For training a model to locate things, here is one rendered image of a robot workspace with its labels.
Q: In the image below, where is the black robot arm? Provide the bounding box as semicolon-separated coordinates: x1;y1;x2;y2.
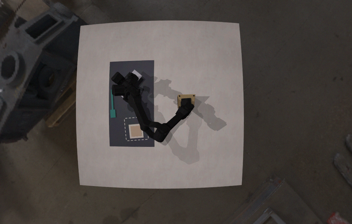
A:
112;73;194;142

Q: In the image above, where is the dark grey rectangular mat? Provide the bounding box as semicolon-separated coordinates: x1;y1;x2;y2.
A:
109;60;154;147

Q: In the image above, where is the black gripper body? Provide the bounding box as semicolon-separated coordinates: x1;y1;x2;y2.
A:
111;72;131;86

